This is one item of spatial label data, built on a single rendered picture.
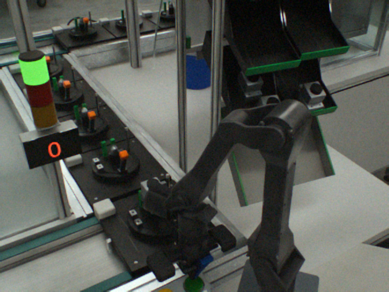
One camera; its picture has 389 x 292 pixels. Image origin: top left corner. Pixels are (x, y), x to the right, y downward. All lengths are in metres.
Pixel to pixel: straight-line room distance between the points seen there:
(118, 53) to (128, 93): 0.33
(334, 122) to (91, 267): 1.47
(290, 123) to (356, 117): 1.76
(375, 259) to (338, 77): 1.08
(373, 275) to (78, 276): 0.73
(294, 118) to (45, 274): 0.75
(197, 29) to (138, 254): 1.06
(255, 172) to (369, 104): 1.30
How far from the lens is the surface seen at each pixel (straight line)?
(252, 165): 1.19
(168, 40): 2.34
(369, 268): 1.28
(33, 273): 1.17
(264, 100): 1.06
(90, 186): 1.29
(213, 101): 1.09
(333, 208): 1.41
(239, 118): 0.69
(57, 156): 1.05
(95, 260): 1.16
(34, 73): 0.95
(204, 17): 1.86
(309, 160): 1.29
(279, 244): 0.77
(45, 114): 0.99
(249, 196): 1.18
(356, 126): 2.43
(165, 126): 1.72
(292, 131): 0.62
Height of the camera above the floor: 1.77
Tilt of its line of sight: 35 degrees down
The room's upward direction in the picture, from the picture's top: straight up
